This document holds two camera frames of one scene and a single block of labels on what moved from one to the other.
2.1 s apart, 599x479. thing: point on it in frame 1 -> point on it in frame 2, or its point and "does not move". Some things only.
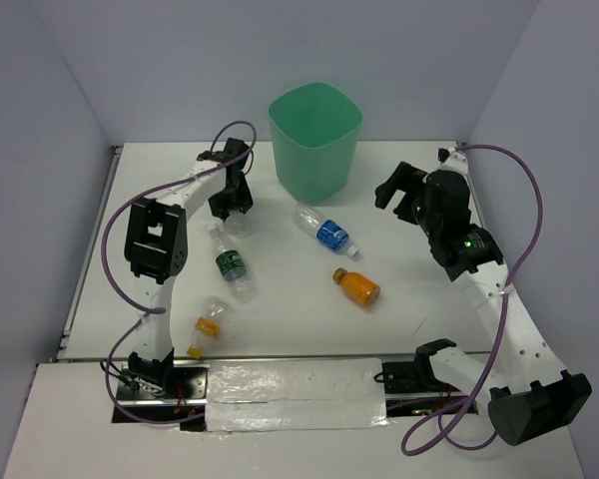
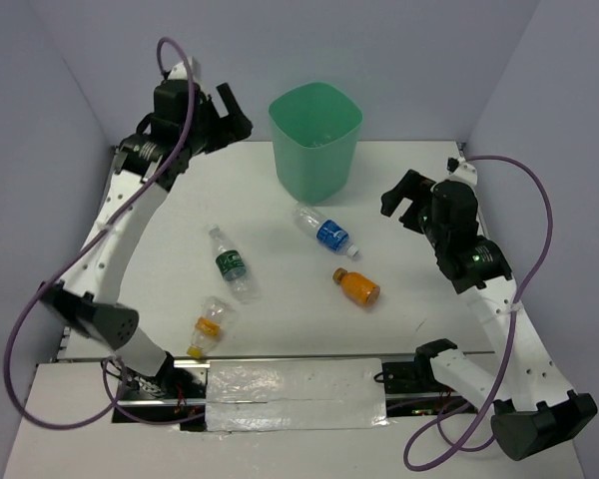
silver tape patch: (290, 394) does not move
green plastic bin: (315, 127) does not move
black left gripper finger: (220, 205) -> (241, 127)
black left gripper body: (235, 191) -> (212, 134)
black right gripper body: (425, 217) does not move
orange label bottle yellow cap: (208, 326) does not move
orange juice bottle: (356, 287) does not move
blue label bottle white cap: (326, 231) does not move
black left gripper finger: (244, 203) -> (228, 99)
